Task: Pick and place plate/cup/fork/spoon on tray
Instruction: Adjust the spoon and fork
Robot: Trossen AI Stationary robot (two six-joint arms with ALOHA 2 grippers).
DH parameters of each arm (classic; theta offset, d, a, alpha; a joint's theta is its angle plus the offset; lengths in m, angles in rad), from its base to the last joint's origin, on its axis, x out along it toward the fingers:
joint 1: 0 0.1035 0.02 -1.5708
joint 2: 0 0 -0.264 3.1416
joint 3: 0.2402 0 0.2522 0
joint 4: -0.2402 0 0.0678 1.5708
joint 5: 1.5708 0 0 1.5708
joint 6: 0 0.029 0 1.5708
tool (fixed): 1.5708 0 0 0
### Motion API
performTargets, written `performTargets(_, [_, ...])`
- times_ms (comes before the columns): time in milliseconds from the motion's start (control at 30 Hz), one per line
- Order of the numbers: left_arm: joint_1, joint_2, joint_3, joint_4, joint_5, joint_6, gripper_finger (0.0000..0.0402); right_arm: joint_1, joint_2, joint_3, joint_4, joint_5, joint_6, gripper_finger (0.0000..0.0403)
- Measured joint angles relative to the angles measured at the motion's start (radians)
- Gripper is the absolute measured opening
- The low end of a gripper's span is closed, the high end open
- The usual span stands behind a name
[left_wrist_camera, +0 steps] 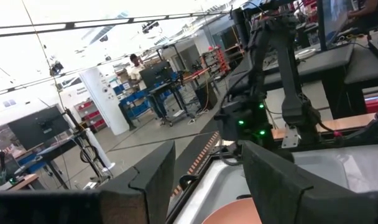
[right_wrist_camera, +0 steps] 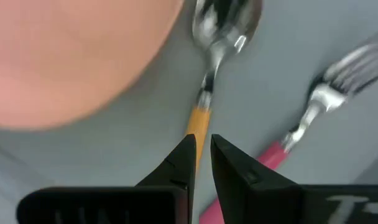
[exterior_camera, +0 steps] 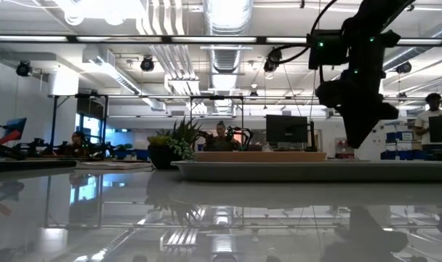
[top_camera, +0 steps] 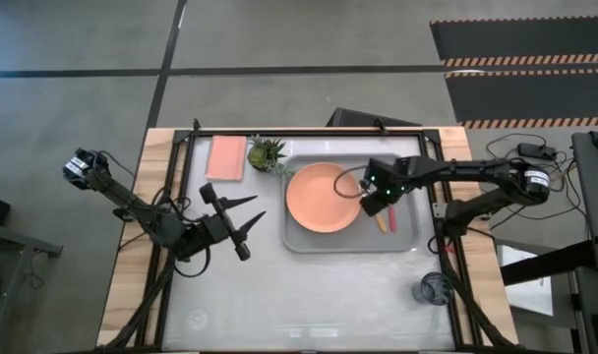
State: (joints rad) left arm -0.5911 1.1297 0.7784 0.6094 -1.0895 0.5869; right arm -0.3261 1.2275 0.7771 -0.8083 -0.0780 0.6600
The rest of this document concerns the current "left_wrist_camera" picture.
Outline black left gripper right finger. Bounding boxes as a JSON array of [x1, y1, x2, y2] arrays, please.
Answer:
[[241, 140, 378, 224]]

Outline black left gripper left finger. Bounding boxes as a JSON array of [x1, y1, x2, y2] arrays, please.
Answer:
[[0, 140, 177, 224]]

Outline pink round plate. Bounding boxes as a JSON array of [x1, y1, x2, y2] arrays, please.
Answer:
[[201, 197, 263, 224]]

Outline blue storage bins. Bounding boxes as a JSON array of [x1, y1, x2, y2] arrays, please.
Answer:
[[113, 81, 155, 121]]

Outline black rolling cart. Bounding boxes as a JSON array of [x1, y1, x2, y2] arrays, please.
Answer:
[[147, 79, 198, 128]]

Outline shelf with red bins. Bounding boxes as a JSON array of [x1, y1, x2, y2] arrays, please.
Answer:
[[73, 98, 108, 133]]

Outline white pillar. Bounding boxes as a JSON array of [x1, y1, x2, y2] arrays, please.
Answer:
[[79, 67, 131, 136]]

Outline wooden table top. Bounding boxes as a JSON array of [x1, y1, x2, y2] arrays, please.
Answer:
[[271, 112, 377, 141]]

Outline black monitor on cart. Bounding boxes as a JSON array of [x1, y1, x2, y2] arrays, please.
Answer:
[[138, 60, 175, 88]]

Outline person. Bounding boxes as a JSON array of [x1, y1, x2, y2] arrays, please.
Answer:
[[129, 53, 148, 91], [346, 0, 378, 29]]

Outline black monitor on stand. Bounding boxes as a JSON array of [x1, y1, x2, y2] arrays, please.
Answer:
[[7, 105, 72, 151]]

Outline red box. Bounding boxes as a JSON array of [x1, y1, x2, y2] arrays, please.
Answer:
[[364, 95, 378, 114]]

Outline orange shelving rack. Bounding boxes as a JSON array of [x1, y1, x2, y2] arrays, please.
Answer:
[[200, 45, 232, 78]]

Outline white bowl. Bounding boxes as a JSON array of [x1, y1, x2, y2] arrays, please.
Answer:
[[294, 48, 317, 60]]

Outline black overhead camera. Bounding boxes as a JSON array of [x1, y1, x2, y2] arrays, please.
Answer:
[[49, 61, 65, 77], [141, 21, 160, 35]]

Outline overhead metal frame bar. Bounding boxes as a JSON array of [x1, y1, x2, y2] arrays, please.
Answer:
[[0, 11, 233, 40]]

